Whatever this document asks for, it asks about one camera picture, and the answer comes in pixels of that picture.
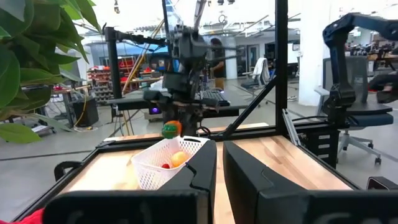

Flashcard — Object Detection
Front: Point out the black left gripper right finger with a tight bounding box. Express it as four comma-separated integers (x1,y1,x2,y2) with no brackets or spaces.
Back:
222,140,309,224

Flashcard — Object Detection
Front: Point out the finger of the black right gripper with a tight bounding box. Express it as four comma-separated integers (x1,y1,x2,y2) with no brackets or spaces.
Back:
182,112,201,138
161,110,178,126

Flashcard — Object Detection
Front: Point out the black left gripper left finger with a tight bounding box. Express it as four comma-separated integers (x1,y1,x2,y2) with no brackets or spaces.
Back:
157,139,218,200

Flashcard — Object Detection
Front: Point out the orange toy carrot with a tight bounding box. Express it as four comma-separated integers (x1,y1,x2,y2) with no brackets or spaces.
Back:
161,120,183,140

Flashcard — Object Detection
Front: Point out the yellow toy lemon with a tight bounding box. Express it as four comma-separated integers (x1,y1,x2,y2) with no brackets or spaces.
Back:
170,151,190,169

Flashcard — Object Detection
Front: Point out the backlit keyboard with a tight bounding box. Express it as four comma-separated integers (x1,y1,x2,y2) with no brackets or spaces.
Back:
200,89,231,107

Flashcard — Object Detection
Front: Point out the grey desk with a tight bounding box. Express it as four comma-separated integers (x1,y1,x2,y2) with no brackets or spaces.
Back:
105,96,249,119

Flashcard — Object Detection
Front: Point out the person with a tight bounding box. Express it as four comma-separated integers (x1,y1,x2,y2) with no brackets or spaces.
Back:
209,37,226,91
368,70,398,105

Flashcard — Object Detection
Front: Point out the white plastic basket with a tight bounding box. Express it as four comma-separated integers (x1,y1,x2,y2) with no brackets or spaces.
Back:
130,135,210,191

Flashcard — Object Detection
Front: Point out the red parts shelf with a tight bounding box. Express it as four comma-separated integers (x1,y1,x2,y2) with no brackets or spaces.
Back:
88,57,137,103

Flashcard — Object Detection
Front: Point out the office chair with white cloth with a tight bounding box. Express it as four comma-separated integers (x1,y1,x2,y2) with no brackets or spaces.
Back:
241,57,271,91

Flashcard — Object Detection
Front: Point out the black computer case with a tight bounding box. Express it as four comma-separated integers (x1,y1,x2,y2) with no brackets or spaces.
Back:
72,97,100,128

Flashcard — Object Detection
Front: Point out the black drawer cabinet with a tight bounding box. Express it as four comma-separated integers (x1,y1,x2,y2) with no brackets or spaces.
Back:
298,123,341,169

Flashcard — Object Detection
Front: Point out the black clamp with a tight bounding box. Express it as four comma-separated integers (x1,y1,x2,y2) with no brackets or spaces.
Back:
53,160,84,182

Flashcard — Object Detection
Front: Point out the grey blue office chair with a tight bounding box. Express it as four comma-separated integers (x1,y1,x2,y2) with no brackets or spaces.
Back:
313,55,395,166

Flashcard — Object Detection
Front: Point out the green leafy plant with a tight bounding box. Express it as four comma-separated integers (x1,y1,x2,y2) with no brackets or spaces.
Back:
0,0,103,144

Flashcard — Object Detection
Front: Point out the red cloth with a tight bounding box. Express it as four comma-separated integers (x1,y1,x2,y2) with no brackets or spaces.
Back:
0,207,45,224

